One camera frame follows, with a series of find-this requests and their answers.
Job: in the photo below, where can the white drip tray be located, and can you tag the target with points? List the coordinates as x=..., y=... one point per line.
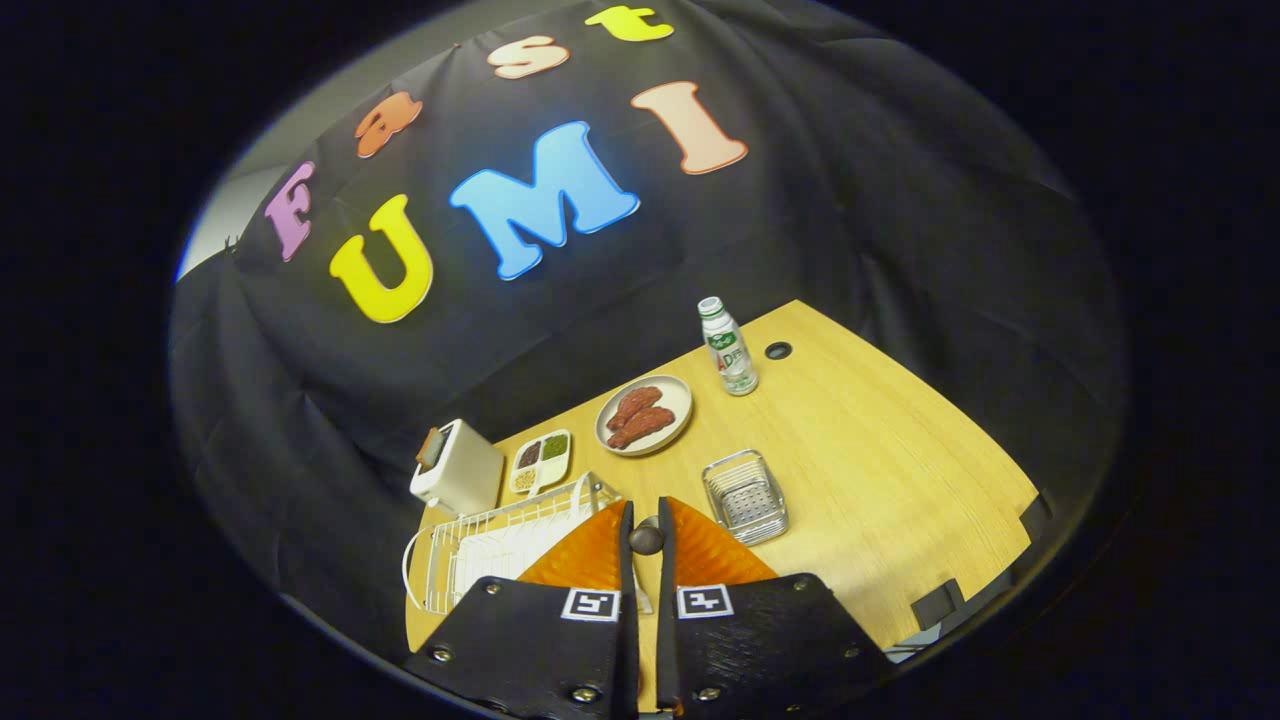
x=490, y=555

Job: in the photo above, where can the white divided bean tray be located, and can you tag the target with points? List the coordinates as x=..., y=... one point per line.
x=541, y=478

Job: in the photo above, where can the beige oval plate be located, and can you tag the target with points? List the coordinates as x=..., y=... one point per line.
x=677, y=400

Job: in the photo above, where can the red meat slice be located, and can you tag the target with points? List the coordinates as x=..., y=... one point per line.
x=645, y=427
x=635, y=404

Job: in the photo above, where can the bread slice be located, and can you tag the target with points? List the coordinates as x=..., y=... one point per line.
x=431, y=448

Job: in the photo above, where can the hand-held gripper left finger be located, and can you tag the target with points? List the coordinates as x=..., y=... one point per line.
x=627, y=620

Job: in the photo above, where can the white drink bottle green label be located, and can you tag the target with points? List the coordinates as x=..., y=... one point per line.
x=732, y=350

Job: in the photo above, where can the white toaster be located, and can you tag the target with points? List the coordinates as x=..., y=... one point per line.
x=470, y=470

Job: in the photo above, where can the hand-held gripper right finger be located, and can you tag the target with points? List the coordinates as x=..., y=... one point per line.
x=668, y=630

